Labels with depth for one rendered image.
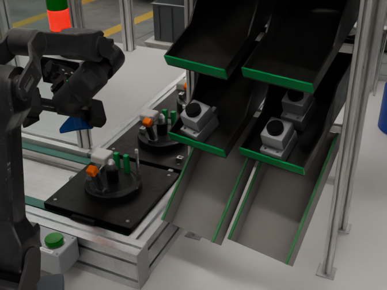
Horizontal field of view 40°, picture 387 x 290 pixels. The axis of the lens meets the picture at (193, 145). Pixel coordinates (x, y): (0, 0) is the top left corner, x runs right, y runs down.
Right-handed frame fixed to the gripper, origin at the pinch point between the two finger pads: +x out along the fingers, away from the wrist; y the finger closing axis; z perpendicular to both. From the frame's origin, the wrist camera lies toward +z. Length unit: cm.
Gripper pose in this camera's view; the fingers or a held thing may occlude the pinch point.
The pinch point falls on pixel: (50, 119)
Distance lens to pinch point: 112.0
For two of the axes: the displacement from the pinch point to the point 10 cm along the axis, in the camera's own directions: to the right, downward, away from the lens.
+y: -7.1, -1.1, -7.0
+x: -6.5, 4.9, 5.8
